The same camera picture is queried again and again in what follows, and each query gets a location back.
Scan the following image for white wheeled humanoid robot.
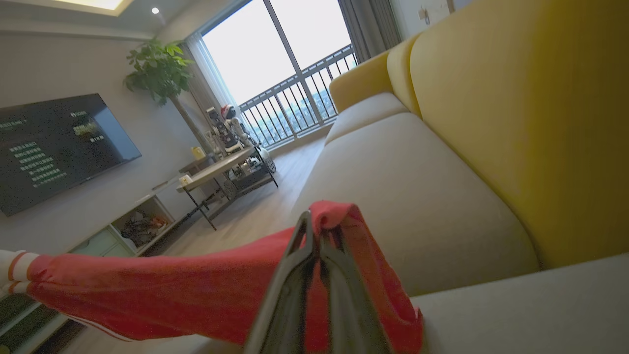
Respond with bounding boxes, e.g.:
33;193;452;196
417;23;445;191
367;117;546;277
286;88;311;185
205;104;277;190

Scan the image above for large grey sofa seat cushion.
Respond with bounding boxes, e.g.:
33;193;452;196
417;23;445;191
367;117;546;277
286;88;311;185
290;113;542;296

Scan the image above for green potted tree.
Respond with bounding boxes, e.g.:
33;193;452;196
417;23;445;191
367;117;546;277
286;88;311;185
124;38;213;149

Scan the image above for red garment with white stripes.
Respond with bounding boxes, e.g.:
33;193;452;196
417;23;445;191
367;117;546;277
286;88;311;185
0;201;425;354

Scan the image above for narrow yellow sofa backrest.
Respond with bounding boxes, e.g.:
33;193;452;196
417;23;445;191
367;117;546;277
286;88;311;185
387;33;424;118

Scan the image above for wooden coffee table black legs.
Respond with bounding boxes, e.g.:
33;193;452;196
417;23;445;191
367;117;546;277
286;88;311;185
176;147;279;231

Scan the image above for balcony glass door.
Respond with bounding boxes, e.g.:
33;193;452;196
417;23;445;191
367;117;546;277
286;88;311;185
199;0;355;149

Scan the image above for large yellow sofa backrest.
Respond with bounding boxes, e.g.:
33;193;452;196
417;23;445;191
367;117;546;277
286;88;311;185
410;0;629;270

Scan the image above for yellow sofa end backrest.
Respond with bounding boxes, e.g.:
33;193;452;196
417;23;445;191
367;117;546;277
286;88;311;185
328;51;394;114

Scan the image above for white and green TV cabinet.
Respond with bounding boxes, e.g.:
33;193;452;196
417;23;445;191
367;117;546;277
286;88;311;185
0;177;198;354

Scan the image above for small grey sofa seat cushion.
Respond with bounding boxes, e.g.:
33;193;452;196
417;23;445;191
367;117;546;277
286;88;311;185
324;92;410;146

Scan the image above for grey balcony railing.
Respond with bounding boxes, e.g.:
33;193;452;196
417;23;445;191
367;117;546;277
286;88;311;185
239;43;358;148

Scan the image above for light sheer curtain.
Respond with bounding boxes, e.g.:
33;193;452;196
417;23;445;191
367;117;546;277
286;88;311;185
179;32;242;129

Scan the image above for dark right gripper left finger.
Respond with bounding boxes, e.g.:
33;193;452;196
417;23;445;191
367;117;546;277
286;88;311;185
243;210;319;354

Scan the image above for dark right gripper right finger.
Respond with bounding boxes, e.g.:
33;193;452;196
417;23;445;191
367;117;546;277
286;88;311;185
319;229;394;354

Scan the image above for black flat screen television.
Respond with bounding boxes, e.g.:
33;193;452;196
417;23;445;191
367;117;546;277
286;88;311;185
0;93;143;217

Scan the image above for dark grey curtain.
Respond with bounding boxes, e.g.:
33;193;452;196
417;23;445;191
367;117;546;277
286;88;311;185
338;0;403;64

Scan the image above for pile of dark cables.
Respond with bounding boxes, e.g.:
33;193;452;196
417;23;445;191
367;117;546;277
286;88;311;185
120;210;171;247

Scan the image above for dark small side table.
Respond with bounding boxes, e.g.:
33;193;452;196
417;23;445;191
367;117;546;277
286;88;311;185
178;155;217;176

